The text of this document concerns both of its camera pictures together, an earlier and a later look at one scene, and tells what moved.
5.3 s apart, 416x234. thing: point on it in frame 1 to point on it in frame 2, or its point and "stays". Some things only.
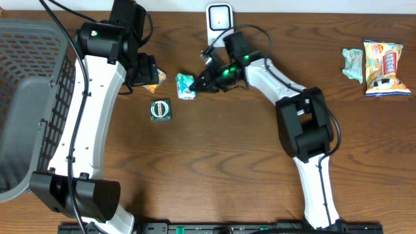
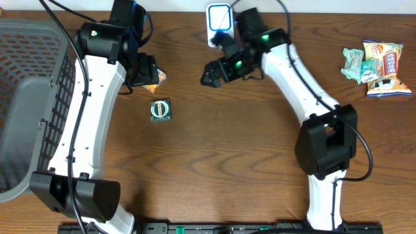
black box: (160, 110) stays
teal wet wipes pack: (353, 64) stays
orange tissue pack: (162, 76) stays
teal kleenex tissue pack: (184, 81) to (369, 70)
